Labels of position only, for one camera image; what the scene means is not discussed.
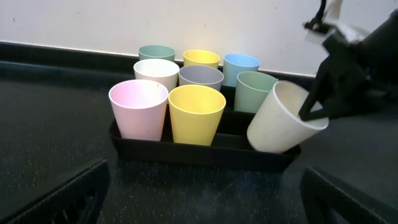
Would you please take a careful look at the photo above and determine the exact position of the blue cup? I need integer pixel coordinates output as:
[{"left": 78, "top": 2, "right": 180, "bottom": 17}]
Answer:
[{"left": 222, "top": 53, "right": 261, "bottom": 88}]

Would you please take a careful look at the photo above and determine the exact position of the yellow cup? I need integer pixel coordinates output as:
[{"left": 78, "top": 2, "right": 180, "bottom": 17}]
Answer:
[
  {"left": 168, "top": 84, "right": 227, "bottom": 146},
  {"left": 182, "top": 49, "right": 221, "bottom": 69}
]

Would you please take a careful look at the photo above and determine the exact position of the green cup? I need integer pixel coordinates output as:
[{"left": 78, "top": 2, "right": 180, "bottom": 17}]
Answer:
[
  {"left": 138, "top": 45, "right": 177, "bottom": 63},
  {"left": 233, "top": 71, "right": 279, "bottom": 114}
]

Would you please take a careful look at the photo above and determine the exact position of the pink cup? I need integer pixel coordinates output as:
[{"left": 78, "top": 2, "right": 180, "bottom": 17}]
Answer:
[{"left": 108, "top": 79, "right": 169, "bottom": 142}]

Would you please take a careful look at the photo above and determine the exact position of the grey cup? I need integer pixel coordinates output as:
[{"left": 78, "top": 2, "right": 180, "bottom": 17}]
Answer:
[{"left": 178, "top": 64, "right": 224, "bottom": 92}]

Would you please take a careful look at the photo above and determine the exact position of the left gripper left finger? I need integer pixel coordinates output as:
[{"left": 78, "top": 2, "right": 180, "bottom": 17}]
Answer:
[{"left": 0, "top": 158, "right": 111, "bottom": 224}]

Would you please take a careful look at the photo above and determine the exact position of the cream cup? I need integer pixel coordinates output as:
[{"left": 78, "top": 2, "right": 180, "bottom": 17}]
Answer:
[{"left": 246, "top": 80, "right": 330, "bottom": 154}]

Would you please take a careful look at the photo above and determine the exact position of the white cup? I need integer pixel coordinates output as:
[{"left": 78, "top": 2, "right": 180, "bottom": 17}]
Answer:
[{"left": 133, "top": 58, "right": 180, "bottom": 103}]

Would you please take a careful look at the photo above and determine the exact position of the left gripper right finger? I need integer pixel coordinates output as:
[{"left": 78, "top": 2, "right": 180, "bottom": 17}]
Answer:
[{"left": 299, "top": 167, "right": 398, "bottom": 224}]

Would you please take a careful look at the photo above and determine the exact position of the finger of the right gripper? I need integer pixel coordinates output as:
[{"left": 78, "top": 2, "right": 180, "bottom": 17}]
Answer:
[
  {"left": 298, "top": 58, "right": 336, "bottom": 122},
  {"left": 322, "top": 101, "right": 396, "bottom": 121}
]

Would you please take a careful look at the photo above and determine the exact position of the black tray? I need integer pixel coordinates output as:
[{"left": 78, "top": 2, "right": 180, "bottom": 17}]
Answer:
[{"left": 108, "top": 83, "right": 302, "bottom": 174}]

